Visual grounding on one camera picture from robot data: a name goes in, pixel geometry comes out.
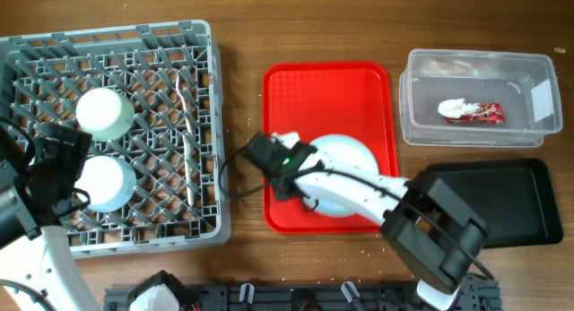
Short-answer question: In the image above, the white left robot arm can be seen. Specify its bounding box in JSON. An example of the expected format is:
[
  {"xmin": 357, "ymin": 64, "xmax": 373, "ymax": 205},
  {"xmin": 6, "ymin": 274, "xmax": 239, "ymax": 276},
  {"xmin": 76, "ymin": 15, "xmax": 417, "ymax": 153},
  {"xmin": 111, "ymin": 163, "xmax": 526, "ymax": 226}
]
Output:
[{"xmin": 1, "ymin": 117, "xmax": 100, "ymax": 310}]

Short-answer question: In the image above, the clear plastic bin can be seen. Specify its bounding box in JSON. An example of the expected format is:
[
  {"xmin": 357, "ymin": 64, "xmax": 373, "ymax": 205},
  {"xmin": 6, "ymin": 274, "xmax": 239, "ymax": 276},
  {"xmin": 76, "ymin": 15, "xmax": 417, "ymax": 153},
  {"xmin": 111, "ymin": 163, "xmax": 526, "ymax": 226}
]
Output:
[{"xmin": 399, "ymin": 48, "xmax": 563, "ymax": 148}]

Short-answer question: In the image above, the black plastic tray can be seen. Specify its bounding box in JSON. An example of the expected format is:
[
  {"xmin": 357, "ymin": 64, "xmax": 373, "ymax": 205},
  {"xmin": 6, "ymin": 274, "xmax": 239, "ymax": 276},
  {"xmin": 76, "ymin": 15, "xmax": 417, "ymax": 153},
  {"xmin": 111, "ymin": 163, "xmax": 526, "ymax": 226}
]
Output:
[{"xmin": 427, "ymin": 158, "xmax": 564, "ymax": 248}]

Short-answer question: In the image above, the light blue plate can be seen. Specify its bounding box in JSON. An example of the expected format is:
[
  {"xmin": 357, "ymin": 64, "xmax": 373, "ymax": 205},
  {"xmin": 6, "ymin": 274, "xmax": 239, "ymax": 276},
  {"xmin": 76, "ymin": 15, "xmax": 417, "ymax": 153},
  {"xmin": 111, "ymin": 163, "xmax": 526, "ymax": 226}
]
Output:
[{"xmin": 310, "ymin": 134, "xmax": 379, "ymax": 218}]

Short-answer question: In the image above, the red snack wrapper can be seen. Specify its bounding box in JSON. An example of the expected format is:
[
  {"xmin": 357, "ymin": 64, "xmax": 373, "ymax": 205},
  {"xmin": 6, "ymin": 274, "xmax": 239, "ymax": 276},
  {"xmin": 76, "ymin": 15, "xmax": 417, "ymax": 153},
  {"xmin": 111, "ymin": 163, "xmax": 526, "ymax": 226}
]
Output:
[{"xmin": 445, "ymin": 101, "xmax": 506, "ymax": 125}]

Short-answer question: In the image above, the white plastic fork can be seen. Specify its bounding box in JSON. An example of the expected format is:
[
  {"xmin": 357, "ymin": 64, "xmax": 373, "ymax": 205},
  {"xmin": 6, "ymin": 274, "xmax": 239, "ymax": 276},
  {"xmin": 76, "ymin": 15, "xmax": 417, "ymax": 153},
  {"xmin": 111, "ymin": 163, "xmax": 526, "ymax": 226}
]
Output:
[{"xmin": 175, "ymin": 73, "xmax": 195, "ymax": 136}]

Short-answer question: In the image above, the grey dishwasher rack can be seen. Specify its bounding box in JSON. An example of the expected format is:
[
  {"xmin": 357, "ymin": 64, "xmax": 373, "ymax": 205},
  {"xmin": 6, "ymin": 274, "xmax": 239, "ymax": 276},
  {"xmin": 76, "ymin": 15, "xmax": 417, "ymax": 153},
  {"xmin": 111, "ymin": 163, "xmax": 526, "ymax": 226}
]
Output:
[{"xmin": 1, "ymin": 20, "xmax": 231, "ymax": 259}]

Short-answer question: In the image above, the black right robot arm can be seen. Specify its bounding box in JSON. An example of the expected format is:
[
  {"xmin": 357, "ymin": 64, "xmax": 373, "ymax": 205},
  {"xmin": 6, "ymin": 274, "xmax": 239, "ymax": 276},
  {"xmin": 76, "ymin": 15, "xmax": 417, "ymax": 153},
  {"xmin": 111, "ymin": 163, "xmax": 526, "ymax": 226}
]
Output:
[{"xmin": 242, "ymin": 132, "xmax": 488, "ymax": 310}]

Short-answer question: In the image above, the white tissue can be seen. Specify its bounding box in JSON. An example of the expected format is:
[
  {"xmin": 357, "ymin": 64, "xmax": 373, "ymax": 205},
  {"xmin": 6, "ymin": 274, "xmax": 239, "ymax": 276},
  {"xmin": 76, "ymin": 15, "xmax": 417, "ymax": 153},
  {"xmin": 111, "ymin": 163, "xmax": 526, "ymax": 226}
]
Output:
[{"xmin": 438, "ymin": 99, "xmax": 481, "ymax": 119}]

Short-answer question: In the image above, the light green bowl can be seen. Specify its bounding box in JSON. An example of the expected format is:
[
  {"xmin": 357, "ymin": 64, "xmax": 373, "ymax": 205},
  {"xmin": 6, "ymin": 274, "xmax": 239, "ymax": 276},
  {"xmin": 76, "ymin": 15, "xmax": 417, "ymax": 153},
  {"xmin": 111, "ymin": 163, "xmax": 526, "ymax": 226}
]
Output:
[{"xmin": 75, "ymin": 88, "xmax": 135, "ymax": 142}]

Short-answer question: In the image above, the red plastic tray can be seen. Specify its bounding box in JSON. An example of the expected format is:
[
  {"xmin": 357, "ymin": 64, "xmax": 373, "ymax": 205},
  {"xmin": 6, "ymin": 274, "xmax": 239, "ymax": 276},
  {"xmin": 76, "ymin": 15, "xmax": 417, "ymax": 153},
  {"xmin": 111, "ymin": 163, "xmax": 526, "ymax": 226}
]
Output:
[{"xmin": 262, "ymin": 61, "xmax": 399, "ymax": 235}]

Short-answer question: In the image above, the light blue bowl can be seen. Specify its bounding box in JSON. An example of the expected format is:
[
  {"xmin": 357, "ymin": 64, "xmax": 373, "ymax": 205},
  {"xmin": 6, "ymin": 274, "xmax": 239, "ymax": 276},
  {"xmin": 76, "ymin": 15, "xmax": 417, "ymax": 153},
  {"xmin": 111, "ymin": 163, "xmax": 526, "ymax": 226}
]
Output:
[{"xmin": 74, "ymin": 156, "xmax": 137, "ymax": 212}]

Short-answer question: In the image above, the white plastic spoon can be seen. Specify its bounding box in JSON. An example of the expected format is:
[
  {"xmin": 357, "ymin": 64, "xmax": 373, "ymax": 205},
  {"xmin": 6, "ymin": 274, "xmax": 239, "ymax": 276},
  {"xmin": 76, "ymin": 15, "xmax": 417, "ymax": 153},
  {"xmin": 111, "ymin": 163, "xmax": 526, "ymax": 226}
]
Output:
[{"xmin": 183, "ymin": 132, "xmax": 194, "ymax": 207}]

